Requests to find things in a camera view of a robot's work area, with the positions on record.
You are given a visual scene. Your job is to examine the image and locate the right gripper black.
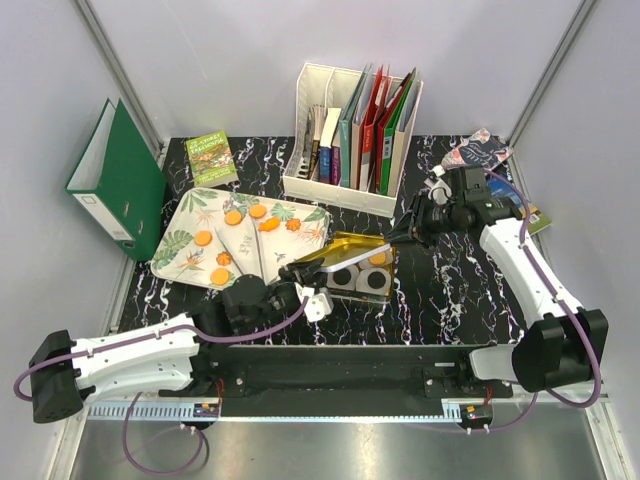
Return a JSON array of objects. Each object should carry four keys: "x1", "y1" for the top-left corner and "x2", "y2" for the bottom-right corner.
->
[{"x1": 383, "y1": 192, "x2": 464, "y2": 250}]

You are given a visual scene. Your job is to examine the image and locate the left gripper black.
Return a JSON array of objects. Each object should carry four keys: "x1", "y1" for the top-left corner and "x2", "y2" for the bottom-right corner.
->
[{"x1": 243, "y1": 257, "x2": 328, "y2": 331}]

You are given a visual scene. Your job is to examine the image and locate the black sandwich cookie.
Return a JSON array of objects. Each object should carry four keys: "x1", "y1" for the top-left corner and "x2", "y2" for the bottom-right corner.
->
[
  {"x1": 367, "y1": 271, "x2": 387, "y2": 290},
  {"x1": 333, "y1": 269, "x2": 354, "y2": 287}
]

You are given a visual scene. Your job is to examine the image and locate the gold tin lid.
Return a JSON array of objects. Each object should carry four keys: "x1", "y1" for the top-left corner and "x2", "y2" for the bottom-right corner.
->
[{"x1": 295, "y1": 232, "x2": 393, "y2": 273}]

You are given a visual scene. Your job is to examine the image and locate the orange round patterned cookie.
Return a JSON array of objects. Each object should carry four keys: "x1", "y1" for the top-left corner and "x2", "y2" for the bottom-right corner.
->
[{"x1": 368, "y1": 250, "x2": 393, "y2": 267}]

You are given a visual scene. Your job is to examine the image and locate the gold cookie tin base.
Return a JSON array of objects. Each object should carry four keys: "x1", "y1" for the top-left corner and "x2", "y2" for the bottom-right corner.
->
[{"x1": 326, "y1": 231, "x2": 396, "y2": 304}]

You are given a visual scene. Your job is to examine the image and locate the metal serving tongs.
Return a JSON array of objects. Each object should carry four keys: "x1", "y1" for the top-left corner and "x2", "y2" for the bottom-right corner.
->
[{"x1": 213, "y1": 226, "x2": 264, "y2": 278}]

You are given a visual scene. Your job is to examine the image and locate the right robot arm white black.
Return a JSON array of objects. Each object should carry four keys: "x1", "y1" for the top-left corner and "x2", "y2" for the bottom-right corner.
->
[{"x1": 385, "y1": 166, "x2": 609, "y2": 401}]

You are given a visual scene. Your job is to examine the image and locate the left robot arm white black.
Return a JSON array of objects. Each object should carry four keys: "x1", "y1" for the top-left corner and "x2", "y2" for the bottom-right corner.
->
[{"x1": 13, "y1": 260, "x2": 333, "y2": 424}]

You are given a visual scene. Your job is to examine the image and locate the white paper cup back right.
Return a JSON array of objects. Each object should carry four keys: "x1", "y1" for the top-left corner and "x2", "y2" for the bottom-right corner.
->
[{"x1": 360, "y1": 250, "x2": 393, "y2": 269}]

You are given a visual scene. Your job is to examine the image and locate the orange shell shaped cookie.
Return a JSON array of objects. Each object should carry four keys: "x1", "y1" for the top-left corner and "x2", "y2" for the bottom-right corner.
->
[{"x1": 286, "y1": 218, "x2": 301, "y2": 232}]

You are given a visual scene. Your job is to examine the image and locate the orange fish shaped cookie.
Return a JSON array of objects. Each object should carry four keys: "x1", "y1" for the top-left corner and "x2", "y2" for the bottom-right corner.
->
[{"x1": 259, "y1": 217, "x2": 281, "y2": 232}]

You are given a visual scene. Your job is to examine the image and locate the orange round sandwich cookie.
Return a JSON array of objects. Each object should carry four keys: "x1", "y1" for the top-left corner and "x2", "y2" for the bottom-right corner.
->
[{"x1": 249, "y1": 204, "x2": 267, "y2": 219}]

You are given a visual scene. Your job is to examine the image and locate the orange cookie tray front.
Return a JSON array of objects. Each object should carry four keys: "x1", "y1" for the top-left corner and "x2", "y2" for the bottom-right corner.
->
[{"x1": 216, "y1": 252, "x2": 233, "y2": 266}]

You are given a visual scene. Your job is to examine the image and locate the orange cookie tray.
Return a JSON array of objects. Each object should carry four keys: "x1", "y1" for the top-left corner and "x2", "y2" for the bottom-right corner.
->
[
  {"x1": 216, "y1": 252, "x2": 233, "y2": 266},
  {"x1": 194, "y1": 230, "x2": 213, "y2": 247}
]

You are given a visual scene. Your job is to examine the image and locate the blue landscape cover book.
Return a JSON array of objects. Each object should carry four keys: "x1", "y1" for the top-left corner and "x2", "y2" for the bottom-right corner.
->
[{"x1": 488, "y1": 176, "x2": 551, "y2": 236}]

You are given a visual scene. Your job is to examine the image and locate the floral patterned serving tray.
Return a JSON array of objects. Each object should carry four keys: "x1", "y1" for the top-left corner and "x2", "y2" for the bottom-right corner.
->
[{"x1": 151, "y1": 188, "x2": 331, "y2": 290}]

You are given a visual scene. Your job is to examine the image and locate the orange cookie near tray left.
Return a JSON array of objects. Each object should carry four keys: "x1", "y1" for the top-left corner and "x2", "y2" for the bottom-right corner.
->
[{"x1": 194, "y1": 230, "x2": 213, "y2": 247}]

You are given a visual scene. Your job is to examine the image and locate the floral cover paperback book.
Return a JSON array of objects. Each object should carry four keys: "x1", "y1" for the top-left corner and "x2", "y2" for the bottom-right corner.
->
[{"x1": 441, "y1": 128, "x2": 513, "y2": 171}]

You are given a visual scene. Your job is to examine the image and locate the white desk file organizer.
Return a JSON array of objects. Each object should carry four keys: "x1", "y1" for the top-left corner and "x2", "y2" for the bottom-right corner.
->
[{"x1": 282, "y1": 63, "x2": 424, "y2": 218}]

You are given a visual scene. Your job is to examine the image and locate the green treehouse paperback book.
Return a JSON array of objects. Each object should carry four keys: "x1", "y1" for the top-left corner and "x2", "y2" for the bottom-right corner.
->
[{"x1": 186, "y1": 131, "x2": 238, "y2": 188}]

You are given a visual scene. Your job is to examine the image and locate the green lever arch binder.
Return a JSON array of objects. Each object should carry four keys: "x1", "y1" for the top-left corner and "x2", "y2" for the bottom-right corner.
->
[{"x1": 65, "y1": 100, "x2": 166, "y2": 262}]

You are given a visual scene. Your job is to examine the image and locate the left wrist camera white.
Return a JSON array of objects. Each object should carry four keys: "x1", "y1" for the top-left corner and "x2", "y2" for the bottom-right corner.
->
[{"x1": 298, "y1": 287, "x2": 333, "y2": 323}]

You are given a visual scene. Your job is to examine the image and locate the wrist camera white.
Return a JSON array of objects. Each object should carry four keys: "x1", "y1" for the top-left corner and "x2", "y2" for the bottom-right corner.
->
[
  {"x1": 425, "y1": 165, "x2": 452, "y2": 205},
  {"x1": 298, "y1": 287, "x2": 333, "y2": 323}
]

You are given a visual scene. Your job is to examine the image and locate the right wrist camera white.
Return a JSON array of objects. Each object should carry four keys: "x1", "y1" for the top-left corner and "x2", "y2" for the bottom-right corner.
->
[{"x1": 425, "y1": 165, "x2": 452, "y2": 205}]

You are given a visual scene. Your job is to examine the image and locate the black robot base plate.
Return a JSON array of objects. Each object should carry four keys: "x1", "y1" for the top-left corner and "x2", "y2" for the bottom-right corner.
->
[{"x1": 160, "y1": 345, "x2": 513, "y2": 420}]

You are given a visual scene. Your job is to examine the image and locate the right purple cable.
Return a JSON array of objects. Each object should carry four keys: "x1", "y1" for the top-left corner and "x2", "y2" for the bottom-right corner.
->
[{"x1": 414, "y1": 169, "x2": 601, "y2": 432}]

